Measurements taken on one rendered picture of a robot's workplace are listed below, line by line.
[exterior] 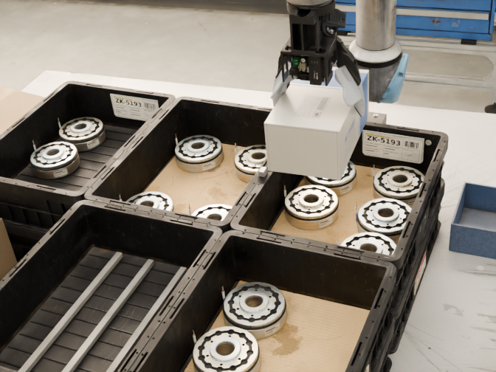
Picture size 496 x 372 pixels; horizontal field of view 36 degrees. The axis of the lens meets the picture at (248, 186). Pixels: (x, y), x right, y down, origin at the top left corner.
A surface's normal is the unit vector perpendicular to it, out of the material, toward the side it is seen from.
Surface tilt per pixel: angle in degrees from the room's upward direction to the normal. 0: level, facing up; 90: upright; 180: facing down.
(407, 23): 90
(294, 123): 0
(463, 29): 90
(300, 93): 0
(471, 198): 90
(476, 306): 0
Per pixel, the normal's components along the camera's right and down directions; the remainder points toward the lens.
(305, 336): -0.08, -0.81
